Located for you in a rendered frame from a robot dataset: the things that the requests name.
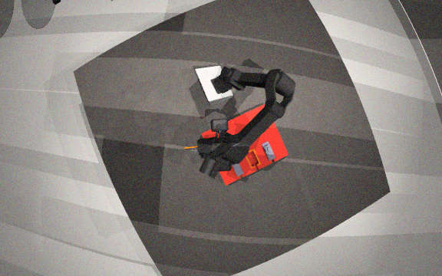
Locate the red flat rectangular plate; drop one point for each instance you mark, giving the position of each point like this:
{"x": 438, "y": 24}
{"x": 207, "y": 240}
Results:
{"x": 267, "y": 148}

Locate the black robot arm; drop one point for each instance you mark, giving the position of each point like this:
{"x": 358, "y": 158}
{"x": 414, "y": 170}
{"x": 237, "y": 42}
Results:
{"x": 231, "y": 149}

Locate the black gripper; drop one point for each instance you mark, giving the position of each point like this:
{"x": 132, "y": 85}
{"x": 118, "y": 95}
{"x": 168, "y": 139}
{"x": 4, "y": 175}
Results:
{"x": 217, "y": 126}

